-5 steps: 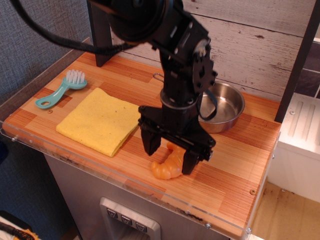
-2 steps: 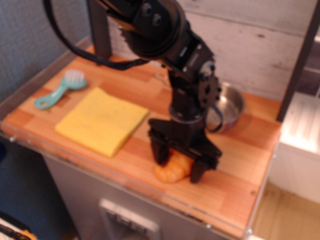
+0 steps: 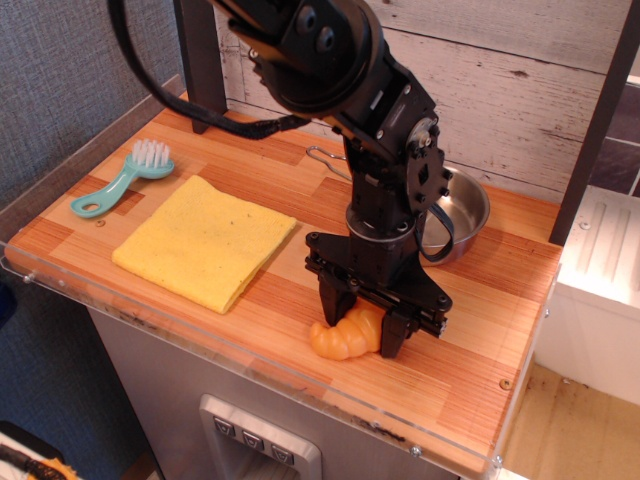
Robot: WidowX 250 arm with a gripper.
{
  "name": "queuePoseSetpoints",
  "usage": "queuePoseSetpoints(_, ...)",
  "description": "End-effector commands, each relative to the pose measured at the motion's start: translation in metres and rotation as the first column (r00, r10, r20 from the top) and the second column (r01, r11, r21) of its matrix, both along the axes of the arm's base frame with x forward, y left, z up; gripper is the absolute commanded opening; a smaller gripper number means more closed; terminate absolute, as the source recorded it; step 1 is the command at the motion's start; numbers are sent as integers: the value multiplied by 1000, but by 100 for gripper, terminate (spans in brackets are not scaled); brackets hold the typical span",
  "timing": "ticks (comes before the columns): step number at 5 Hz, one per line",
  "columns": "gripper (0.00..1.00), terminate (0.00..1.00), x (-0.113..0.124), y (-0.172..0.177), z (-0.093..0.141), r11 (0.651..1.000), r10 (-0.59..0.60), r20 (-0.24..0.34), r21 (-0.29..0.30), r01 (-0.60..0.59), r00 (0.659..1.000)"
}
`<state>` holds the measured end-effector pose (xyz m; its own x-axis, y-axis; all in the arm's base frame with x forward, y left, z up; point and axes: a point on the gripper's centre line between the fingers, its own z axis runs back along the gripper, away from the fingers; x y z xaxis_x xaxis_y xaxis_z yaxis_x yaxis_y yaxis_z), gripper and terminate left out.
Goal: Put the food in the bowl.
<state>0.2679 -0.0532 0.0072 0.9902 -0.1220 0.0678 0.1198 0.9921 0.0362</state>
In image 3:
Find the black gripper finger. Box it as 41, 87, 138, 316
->
319, 273, 358, 327
380, 308, 418, 358

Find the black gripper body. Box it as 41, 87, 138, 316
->
305, 228, 453, 338

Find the orange plastic croissant toy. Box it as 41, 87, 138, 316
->
310, 304, 384, 361

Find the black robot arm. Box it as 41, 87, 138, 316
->
219, 1, 453, 358

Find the silver metal pot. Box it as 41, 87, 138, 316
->
305, 145, 491, 268

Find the yellow folded cloth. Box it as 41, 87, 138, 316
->
112, 175, 296, 314

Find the silver dispenser button panel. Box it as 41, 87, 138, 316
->
199, 394, 323, 479

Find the grey toy fridge cabinet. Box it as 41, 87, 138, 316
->
90, 309, 454, 479

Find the teal dish brush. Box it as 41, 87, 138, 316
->
70, 139, 175, 218

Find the clear acrylic edge guard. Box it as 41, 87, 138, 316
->
5, 230, 560, 479

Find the orange object bottom left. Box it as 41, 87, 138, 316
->
41, 458, 77, 480

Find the dark right shelf post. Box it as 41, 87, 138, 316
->
548, 0, 639, 246

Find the dark shelf post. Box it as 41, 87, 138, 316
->
548, 0, 639, 246
173, 0, 228, 114

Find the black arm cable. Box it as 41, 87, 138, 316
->
107, 0, 456, 266

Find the dark left shelf post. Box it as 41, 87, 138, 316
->
173, 0, 228, 114

